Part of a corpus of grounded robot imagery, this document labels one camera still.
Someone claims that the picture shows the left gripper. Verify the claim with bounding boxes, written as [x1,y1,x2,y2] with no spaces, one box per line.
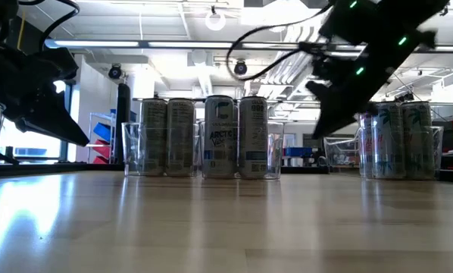
[0,47,91,147]

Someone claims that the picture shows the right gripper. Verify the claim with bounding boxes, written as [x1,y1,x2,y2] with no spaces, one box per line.
[298,0,439,140]

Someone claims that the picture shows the Celsius Peach Vibe can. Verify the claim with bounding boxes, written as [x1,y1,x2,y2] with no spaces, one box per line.
[401,100,436,180]
[370,101,406,180]
[358,111,375,179]

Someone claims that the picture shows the Celsius Arctic Vibe can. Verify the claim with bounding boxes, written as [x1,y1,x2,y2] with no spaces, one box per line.
[202,94,237,180]
[238,95,269,180]

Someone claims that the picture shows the Celsius Tropical Vibe can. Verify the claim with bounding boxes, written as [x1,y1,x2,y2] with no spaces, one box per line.
[139,97,168,177]
[165,97,196,178]

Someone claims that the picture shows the large window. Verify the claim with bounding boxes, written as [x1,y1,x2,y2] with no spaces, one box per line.
[0,81,74,164]

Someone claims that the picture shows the blue red shelf bins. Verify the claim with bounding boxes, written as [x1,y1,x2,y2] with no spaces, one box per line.
[86,111,117,165]

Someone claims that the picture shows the black aluminium table frame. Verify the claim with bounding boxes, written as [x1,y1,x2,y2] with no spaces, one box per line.
[0,146,453,183]

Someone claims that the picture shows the black cylindrical post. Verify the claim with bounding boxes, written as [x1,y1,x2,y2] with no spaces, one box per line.
[114,83,132,164]

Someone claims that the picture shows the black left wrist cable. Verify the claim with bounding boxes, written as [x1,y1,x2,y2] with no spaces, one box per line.
[17,0,80,52]

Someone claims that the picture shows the white ring ceiling lamp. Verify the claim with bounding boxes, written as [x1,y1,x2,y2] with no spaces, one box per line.
[205,5,227,32]

